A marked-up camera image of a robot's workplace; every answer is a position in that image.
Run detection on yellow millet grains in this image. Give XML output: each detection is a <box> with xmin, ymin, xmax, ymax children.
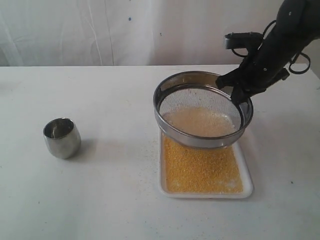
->
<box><xmin>162</xmin><ymin>107</ymin><xmax>244</xmax><ymax>194</ymax></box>

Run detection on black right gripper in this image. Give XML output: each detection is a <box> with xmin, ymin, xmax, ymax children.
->
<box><xmin>216</xmin><ymin>52</ymin><xmax>290</xmax><ymax>105</ymax></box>

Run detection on white backdrop curtain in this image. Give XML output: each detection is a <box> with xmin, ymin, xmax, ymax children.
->
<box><xmin>0</xmin><ymin>0</ymin><xmax>281</xmax><ymax>66</ymax></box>

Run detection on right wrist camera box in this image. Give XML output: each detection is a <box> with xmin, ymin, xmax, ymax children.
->
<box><xmin>224</xmin><ymin>32</ymin><xmax>263</xmax><ymax>50</ymax></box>

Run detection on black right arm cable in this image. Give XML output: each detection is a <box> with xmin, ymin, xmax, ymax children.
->
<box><xmin>231</xmin><ymin>19</ymin><xmax>312</xmax><ymax>75</ymax></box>

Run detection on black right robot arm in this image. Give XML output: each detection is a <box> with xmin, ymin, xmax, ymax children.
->
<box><xmin>216</xmin><ymin>0</ymin><xmax>320</xmax><ymax>104</ymax></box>

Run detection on round steel mesh sieve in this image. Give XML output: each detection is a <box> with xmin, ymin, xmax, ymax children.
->
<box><xmin>153</xmin><ymin>71</ymin><xmax>254</xmax><ymax>149</ymax></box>

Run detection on white square plastic tray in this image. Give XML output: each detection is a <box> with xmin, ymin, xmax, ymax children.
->
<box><xmin>158</xmin><ymin>132</ymin><xmax>253</xmax><ymax>199</ymax></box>

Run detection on small stainless steel cup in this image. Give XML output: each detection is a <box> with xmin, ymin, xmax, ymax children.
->
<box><xmin>43</xmin><ymin>117</ymin><xmax>81</xmax><ymax>159</ymax></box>

